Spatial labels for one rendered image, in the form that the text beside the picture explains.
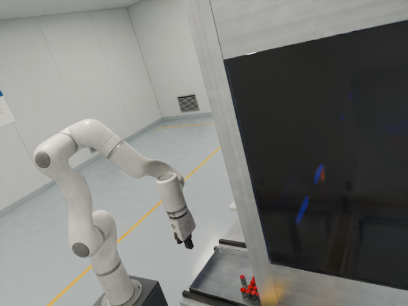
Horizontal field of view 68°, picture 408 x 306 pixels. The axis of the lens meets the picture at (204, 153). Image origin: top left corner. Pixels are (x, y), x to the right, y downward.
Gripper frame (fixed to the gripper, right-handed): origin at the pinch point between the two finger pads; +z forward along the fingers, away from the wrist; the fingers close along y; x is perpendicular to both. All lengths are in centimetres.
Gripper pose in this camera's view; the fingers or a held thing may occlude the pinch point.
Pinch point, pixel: (188, 243)
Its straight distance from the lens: 129.8
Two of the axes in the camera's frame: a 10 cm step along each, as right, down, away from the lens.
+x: -8.3, 0.2, 5.6
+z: 2.6, 9.0, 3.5
